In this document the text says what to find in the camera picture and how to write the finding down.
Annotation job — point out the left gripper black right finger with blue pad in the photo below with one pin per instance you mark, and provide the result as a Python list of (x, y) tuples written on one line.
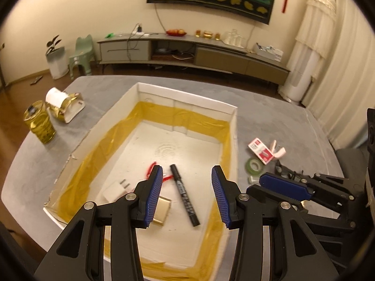
[(295, 252)]

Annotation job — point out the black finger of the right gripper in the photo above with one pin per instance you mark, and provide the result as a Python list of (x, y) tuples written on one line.
[(270, 202)]

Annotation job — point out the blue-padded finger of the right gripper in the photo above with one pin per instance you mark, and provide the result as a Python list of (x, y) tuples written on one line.
[(332, 192)]

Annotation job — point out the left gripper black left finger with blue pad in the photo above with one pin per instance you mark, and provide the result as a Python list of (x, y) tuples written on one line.
[(78, 252)]

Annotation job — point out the green tape roll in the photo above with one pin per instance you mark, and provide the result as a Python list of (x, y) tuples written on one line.
[(254, 166)]

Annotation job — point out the black marker pen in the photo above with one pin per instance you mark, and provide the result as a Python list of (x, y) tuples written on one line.
[(184, 196)]

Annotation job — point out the white USB charger plug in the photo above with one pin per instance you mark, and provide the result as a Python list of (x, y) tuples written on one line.
[(116, 190)]

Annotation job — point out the gold blue cigarette case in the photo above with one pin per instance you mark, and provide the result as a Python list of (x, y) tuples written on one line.
[(162, 210)]

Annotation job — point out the black sunglasses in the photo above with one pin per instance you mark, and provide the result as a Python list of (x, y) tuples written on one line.
[(285, 172)]

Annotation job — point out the red white staples box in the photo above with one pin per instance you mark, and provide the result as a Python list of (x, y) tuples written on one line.
[(261, 151)]

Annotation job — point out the pink white stapler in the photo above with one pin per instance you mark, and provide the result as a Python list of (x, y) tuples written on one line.
[(276, 150)]

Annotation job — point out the large white cardboard box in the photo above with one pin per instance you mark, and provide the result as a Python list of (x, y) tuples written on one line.
[(155, 125)]

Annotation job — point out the cream curtain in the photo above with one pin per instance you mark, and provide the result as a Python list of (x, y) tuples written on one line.
[(344, 90)]

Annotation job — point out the white tray of items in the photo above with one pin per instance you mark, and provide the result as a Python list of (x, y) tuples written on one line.
[(268, 52)]

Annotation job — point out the grey TV cabinet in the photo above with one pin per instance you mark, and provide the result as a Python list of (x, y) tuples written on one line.
[(190, 51)]

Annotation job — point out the yellow glass cup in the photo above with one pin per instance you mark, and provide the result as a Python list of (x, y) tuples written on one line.
[(38, 121)]

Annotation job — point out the gold tissue roll holder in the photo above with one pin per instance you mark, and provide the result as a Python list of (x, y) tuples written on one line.
[(63, 106)]

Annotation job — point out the clear glasses set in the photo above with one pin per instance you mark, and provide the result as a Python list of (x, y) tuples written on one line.
[(233, 38)]

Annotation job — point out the white standing air conditioner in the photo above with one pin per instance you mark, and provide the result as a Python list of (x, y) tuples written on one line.
[(312, 46)]

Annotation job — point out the gold ornaments on cabinet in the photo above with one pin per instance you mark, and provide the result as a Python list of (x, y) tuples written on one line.
[(207, 35)]

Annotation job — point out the red fruit bowl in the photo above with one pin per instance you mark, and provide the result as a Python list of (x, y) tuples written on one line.
[(176, 32)]

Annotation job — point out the dark object on floor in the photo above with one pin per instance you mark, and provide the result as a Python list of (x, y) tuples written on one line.
[(36, 80)]

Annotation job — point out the green child chair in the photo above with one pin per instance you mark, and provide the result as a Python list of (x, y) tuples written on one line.
[(83, 55)]

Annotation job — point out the white planter with dark plant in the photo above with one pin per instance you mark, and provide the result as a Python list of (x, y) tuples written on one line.
[(56, 58)]

